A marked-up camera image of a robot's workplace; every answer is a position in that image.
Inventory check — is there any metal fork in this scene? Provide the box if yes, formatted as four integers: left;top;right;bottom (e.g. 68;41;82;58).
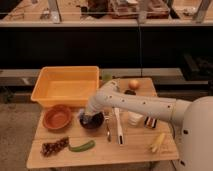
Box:
104;112;111;142

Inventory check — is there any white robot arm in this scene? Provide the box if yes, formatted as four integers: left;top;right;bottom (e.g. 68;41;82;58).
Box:
85;80;213;171

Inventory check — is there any white handled knife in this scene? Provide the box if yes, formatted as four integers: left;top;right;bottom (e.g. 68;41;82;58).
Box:
114;108;124;145

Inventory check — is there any small metal pot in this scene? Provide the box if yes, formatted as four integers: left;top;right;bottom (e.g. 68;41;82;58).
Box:
124;89;136;95

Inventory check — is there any brown grape bunch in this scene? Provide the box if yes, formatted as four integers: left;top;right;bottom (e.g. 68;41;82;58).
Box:
41;137;69;157

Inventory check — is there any dark purple bowl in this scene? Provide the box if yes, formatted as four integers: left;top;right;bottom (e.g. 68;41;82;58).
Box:
79;112;104;129

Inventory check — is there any green chili pepper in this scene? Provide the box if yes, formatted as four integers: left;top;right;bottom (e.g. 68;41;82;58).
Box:
68;140;95;152

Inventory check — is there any orange clay bowl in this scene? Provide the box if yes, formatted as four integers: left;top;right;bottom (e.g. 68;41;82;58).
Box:
42;105;73;130

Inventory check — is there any yellow plastic tub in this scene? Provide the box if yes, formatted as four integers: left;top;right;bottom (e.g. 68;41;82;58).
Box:
31;66;99;107

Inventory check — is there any wooden table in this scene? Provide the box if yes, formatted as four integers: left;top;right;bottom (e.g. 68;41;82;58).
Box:
26;77;180;170

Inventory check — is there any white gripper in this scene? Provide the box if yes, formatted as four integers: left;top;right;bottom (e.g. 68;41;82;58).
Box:
85;96;103;116

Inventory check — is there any green cup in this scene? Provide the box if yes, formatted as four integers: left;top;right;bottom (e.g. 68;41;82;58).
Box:
101;73;113;83

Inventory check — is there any blue grey towel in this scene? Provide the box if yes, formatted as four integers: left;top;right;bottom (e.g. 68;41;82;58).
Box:
78;110;90;122

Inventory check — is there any clear glass cup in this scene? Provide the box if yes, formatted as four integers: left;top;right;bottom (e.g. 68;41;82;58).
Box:
128;112;143;126

